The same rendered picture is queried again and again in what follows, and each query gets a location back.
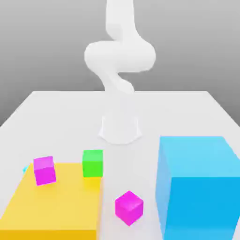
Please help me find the small green cube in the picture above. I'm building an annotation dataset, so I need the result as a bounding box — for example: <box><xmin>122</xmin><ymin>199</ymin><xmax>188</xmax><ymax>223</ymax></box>
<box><xmin>82</xmin><ymin>149</ymin><xmax>104</xmax><ymax>178</ymax></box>

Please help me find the small magenta cube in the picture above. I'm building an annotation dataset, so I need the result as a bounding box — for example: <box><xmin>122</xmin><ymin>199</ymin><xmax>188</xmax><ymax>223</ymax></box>
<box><xmin>114</xmin><ymin>190</ymin><xmax>144</xmax><ymax>227</ymax></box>
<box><xmin>33</xmin><ymin>155</ymin><xmax>57</xmax><ymax>187</ymax></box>

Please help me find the large yellow box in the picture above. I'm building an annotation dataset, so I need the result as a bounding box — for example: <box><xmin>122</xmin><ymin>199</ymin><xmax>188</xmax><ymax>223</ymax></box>
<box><xmin>0</xmin><ymin>162</ymin><xmax>104</xmax><ymax>240</ymax></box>

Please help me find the large blue box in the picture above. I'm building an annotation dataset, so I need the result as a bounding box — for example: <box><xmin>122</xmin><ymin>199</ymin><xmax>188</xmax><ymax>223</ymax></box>
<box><xmin>155</xmin><ymin>135</ymin><xmax>240</xmax><ymax>240</ymax></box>

